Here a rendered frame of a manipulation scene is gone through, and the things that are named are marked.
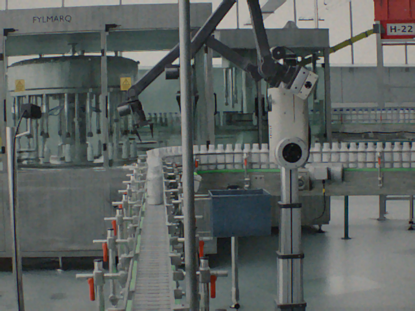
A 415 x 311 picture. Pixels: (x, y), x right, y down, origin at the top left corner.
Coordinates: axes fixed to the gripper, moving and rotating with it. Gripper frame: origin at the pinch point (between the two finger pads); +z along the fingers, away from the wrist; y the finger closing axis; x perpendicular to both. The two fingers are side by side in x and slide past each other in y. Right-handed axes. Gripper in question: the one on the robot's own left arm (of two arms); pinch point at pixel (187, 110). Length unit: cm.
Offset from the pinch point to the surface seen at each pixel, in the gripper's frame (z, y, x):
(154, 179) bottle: 28.4, -15.7, -29.0
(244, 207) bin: 51, 30, 56
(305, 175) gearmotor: 44, 79, 155
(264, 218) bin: 58, 41, 56
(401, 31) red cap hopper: -93, 286, 633
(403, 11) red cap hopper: -118, 288, 629
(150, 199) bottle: 37.0, -17.4, -28.5
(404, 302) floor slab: 141, 156, 183
